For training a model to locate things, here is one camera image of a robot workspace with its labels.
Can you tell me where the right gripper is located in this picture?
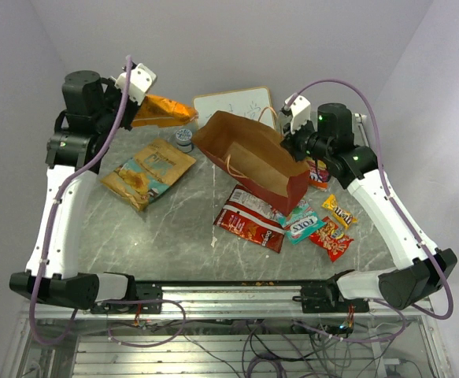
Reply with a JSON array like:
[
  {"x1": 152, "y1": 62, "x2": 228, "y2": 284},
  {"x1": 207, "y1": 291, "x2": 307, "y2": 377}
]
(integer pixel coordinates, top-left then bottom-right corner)
[{"x1": 280, "y1": 114, "x2": 331, "y2": 162}]

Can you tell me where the red brown paper bag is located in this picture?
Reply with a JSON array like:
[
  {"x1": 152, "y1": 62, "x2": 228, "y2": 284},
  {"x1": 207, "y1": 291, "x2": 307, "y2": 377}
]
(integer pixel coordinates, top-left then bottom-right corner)
[{"x1": 192, "y1": 110, "x2": 309, "y2": 215}]

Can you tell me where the orange kettle chips bag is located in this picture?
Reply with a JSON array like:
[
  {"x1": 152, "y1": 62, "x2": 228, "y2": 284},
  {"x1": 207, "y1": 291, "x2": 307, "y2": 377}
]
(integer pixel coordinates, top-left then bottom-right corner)
[{"x1": 131, "y1": 94, "x2": 198, "y2": 128}]

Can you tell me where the brown teal chips bag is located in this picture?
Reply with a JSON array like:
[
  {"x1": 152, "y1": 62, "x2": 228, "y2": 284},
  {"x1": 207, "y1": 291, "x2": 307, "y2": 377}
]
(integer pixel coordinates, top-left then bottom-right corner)
[{"x1": 101, "y1": 139, "x2": 196, "y2": 212}]

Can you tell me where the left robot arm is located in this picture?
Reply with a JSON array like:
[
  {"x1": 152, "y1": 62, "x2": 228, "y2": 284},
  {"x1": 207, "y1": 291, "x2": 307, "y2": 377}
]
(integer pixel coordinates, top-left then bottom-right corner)
[{"x1": 9, "y1": 64, "x2": 157, "y2": 313}]

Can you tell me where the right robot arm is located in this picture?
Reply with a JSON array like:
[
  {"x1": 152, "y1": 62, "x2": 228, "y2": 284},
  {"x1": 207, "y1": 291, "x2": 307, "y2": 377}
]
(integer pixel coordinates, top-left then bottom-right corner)
[{"x1": 279, "y1": 102, "x2": 457, "y2": 312}]

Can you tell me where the orange Fox's fruits bag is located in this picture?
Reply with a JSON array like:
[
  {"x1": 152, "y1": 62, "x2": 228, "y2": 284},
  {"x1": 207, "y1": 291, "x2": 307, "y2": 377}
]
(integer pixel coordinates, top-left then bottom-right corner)
[{"x1": 305, "y1": 157, "x2": 331, "y2": 191}]

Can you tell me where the teal Fox's candy bag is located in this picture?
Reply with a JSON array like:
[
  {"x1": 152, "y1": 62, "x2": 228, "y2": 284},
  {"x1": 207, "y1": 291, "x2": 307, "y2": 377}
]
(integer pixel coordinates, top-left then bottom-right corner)
[{"x1": 273, "y1": 199, "x2": 326, "y2": 245}]

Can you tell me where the red Doritos bag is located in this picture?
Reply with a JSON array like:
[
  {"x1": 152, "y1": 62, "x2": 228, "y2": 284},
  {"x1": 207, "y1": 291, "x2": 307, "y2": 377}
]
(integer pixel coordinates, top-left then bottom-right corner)
[{"x1": 213, "y1": 184, "x2": 285, "y2": 254}]

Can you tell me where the yellow M&M's bag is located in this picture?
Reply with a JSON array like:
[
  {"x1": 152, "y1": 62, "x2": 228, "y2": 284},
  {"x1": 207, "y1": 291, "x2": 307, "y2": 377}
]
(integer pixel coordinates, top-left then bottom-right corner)
[{"x1": 322, "y1": 194, "x2": 358, "y2": 229}]

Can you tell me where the red snack mix bag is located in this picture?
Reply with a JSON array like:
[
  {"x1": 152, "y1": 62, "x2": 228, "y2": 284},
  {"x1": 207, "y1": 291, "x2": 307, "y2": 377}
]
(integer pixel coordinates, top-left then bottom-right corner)
[{"x1": 309, "y1": 217, "x2": 353, "y2": 262}]

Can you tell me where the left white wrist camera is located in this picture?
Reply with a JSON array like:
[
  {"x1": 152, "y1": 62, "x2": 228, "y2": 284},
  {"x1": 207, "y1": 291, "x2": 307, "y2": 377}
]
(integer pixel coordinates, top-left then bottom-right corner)
[{"x1": 128, "y1": 63, "x2": 157, "y2": 106}]

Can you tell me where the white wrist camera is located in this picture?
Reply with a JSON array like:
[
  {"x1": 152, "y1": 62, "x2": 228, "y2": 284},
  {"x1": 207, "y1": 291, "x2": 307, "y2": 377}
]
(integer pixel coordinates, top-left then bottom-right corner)
[
  {"x1": 278, "y1": 93, "x2": 311, "y2": 136},
  {"x1": 128, "y1": 63, "x2": 157, "y2": 106}
]

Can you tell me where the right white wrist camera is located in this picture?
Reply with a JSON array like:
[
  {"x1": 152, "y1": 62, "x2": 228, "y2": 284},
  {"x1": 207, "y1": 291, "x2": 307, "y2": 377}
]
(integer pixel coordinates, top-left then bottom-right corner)
[{"x1": 278, "y1": 93, "x2": 311, "y2": 136}]

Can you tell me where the small whiteboard yellow frame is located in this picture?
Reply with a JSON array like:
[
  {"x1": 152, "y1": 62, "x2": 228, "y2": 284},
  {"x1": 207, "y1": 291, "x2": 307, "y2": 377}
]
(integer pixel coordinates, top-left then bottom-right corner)
[{"x1": 193, "y1": 87, "x2": 276, "y2": 130}]

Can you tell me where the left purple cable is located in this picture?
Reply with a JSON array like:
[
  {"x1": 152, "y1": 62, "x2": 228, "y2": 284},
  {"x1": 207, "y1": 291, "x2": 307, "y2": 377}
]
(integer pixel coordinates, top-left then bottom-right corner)
[{"x1": 28, "y1": 54, "x2": 187, "y2": 348}]

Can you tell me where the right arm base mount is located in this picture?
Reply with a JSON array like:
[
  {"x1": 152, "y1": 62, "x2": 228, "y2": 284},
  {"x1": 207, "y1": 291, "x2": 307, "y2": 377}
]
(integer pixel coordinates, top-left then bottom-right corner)
[{"x1": 292, "y1": 280, "x2": 370, "y2": 313}]

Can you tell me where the aluminium rail frame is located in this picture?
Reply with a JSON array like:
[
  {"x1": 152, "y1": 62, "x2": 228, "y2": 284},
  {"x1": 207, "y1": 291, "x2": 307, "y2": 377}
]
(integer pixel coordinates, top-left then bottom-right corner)
[{"x1": 0, "y1": 111, "x2": 450, "y2": 378}]

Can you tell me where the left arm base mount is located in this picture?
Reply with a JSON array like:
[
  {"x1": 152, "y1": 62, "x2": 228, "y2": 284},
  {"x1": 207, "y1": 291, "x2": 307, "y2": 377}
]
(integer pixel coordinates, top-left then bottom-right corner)
[{"x1": 89, "y1": 281, "x2": 163, "y2": 315}]

